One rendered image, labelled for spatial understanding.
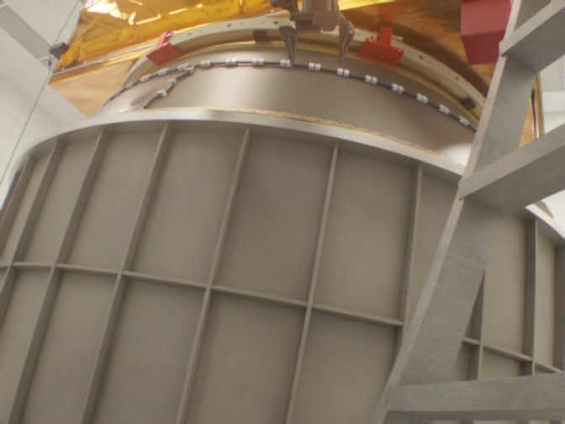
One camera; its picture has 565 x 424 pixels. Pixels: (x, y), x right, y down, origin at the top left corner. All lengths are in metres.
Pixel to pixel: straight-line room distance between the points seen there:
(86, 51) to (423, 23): 1.44
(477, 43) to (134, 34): 1.33
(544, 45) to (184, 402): 0.89
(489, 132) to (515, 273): 0.57
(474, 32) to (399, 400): 1.12
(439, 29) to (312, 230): 0.88
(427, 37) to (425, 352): 1.25
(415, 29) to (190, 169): 0.89
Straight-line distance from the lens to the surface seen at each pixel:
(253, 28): 1.71
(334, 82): 1.46
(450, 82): 1.79
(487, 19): 1.57
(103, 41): 2.36
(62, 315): 1.21
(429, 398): 0.60
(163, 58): 1.92
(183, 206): 1.14
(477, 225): 0.78
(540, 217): 1.42
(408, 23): 1.72
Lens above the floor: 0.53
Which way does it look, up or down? 23 degrees up
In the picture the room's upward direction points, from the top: 11 degrees clockwise
